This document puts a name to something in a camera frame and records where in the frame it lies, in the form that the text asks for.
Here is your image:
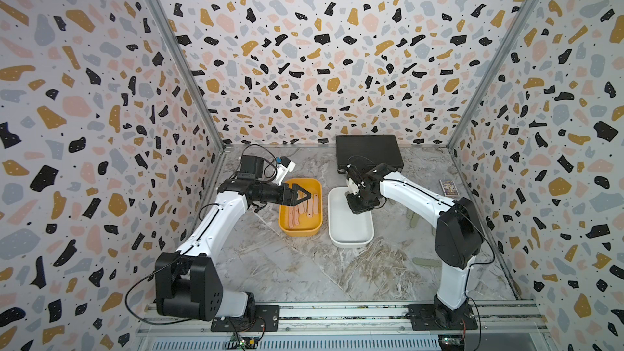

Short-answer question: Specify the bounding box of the yellow plastic bin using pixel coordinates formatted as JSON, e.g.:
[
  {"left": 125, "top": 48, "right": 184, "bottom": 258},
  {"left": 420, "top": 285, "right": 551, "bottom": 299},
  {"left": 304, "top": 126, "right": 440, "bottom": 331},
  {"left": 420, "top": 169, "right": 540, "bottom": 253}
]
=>
[{"left": 279, "top": 178, "right": 323, "bottom": 237}]

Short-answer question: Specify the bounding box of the white plastic bin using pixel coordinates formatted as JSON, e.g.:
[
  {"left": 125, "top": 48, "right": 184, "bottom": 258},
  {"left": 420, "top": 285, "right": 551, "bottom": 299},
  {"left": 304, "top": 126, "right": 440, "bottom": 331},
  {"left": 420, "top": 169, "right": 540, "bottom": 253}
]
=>
[{"left": 328, "top": 187, "right": 375, "bottom": 249}]

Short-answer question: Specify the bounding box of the long pink sheathed knife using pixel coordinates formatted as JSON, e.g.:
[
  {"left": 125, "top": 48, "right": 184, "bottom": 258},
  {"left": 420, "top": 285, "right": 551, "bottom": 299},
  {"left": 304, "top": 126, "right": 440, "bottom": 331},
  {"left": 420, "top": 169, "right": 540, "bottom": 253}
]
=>
[{"left": 288, "top": 206, "right": 299, "bottom": 229}]

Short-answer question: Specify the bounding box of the green knife near arm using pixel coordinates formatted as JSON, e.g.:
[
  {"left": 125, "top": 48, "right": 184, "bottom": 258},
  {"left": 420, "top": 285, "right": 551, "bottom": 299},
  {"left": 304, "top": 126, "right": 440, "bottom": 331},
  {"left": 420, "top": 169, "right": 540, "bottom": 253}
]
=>
[{"left": 412, "top": 258, "right": 442, "bottom": 267}]

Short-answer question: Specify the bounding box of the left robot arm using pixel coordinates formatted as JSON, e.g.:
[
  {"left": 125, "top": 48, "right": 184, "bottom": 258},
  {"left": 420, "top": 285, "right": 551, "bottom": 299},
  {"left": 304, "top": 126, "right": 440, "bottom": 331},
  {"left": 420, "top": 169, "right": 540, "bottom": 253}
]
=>
[{"left": 151, "top": 153, "right": 312, "bottom": 326}]

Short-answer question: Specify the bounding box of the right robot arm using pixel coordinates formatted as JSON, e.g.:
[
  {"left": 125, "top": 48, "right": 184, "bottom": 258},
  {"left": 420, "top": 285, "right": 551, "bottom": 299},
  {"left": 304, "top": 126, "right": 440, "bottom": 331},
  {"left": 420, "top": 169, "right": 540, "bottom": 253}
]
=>
[{"left": 340, "top": 163, "right": 496, "bottom": 329}]

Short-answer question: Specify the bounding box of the playing card box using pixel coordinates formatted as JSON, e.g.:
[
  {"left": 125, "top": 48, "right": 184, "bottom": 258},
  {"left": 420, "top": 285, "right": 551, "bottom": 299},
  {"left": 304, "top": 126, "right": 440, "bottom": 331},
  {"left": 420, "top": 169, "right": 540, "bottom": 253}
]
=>
[{"left": 440, "top": 180, "right": 460, "bottom": 198}]

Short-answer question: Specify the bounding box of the black ribbed briefcase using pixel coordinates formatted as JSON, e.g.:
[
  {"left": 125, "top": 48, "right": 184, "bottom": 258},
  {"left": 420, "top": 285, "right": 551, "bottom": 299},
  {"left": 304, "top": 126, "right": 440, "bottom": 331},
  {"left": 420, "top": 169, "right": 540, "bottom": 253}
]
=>
[{"left": 336, "top": 135, "right": 405, "bottom": 175}]

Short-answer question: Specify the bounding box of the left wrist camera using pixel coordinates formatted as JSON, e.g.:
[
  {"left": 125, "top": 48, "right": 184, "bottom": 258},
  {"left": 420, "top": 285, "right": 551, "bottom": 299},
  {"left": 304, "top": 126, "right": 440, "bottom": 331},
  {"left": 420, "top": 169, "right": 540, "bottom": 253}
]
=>
[{"left": 273, "top": 157, "right": 296, "bottom": 185}]

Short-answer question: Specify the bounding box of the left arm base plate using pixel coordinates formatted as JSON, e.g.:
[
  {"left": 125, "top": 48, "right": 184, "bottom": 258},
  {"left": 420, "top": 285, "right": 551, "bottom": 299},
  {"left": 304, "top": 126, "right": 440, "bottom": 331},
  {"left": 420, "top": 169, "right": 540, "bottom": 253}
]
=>
[{"left": 211, "top": 305, "right": 280, "bottom": 334}]

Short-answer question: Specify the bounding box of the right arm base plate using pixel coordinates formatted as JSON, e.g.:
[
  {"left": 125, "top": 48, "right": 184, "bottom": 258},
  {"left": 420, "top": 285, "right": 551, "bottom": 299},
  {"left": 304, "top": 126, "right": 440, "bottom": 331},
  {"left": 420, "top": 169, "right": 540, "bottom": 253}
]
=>
[{"left": 406, "top": 302, "right": 478, "bottom": 331}]

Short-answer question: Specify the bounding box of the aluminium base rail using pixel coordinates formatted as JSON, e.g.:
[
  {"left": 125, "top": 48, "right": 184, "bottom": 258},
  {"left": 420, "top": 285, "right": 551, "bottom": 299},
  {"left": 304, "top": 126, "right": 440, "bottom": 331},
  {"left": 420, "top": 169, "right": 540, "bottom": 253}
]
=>
[{"left": 136, "top": 301, "right": 557, "bottom": 350}]

